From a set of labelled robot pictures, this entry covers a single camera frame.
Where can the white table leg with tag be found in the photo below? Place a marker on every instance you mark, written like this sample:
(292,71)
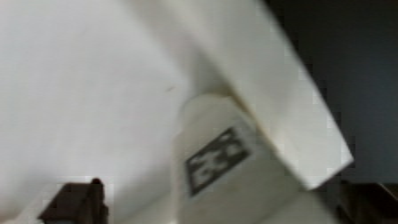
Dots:
(233,186)

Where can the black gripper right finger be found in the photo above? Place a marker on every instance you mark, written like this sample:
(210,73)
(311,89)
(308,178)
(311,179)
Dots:
(368,203)

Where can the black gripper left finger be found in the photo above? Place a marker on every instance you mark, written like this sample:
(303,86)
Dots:
(77,206)

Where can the white square tabletop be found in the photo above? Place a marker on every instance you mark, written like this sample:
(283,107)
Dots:
(107,62)

